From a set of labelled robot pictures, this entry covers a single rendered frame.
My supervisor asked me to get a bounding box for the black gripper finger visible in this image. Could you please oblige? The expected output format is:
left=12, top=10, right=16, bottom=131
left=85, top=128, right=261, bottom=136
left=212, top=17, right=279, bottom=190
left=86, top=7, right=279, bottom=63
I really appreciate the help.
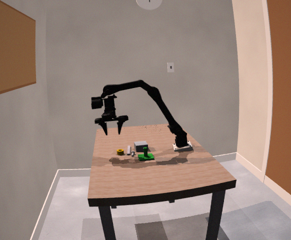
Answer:
left=98, top=122, right=108, bottom=136
left=117, top=121, right=125, bottom=135

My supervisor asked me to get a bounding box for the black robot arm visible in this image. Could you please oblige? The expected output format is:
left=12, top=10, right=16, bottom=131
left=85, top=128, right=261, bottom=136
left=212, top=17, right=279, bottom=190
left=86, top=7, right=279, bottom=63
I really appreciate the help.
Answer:
left=91, top=79, right=189, bottom=148

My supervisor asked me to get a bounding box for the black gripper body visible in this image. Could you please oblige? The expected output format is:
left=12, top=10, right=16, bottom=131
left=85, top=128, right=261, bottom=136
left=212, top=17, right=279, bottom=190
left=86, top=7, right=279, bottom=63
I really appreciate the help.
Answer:
left=94, top=106, right=129, bottom=124

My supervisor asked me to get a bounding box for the yellow round nut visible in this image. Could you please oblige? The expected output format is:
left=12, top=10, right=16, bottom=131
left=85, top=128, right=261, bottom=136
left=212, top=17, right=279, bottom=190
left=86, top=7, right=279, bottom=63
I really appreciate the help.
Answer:
left=117, top=149, right=124, bottom=156

